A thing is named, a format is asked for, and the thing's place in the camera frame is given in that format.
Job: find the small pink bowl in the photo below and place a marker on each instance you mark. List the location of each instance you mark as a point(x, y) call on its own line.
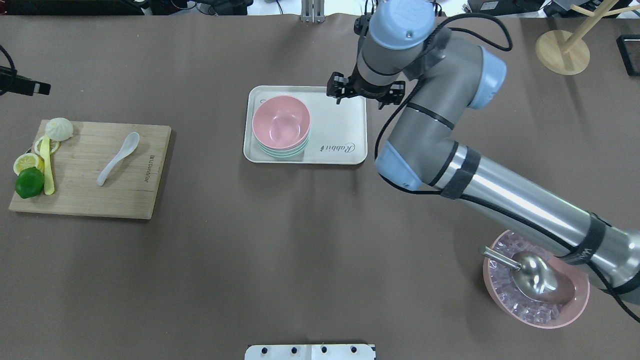
point(281, 123)

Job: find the wooden mug tree stand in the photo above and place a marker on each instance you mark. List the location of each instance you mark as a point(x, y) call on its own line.
point(564, 52)

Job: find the lemon slice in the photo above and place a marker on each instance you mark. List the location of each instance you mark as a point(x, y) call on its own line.
point(53, 144)

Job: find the white steamed bun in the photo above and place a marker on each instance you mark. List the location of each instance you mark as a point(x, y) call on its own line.
point(59, 129)

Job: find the green lime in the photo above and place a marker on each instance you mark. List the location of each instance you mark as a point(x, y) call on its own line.
point(29, 183)

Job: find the black tray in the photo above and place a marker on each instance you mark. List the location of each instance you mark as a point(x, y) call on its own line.
point(629, 49)

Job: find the yellow plastic spoon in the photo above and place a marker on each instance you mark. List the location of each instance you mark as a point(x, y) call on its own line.
point(45, 152)

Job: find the lemon half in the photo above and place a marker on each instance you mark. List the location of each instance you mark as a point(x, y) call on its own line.
point(26, 161)

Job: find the white rabbit serving tray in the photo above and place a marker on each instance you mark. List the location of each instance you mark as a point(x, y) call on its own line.
point(338, 132)

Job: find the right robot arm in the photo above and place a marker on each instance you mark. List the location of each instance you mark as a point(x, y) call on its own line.
point(433, 75)

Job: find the wooden cutting board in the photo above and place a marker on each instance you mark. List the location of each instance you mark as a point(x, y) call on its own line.
point(130, 190)

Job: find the large pink ice bowl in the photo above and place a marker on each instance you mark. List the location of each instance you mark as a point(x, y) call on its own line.
point(508, 297)

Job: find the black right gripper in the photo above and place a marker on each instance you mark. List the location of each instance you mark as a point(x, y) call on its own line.
point(338, 86)

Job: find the white ceramic spoon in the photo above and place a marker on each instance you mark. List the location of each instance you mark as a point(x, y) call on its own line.
point(128, 147)

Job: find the aluminium frame post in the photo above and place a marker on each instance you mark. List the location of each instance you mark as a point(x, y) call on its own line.
point(313, 11)

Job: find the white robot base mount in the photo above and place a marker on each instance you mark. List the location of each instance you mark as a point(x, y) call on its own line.
point(338, 351)

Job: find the metal ice scoop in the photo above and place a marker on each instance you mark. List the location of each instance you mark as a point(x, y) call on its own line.
point(534, 277)

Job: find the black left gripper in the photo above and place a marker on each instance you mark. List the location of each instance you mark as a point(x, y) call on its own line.
point(18, 85)

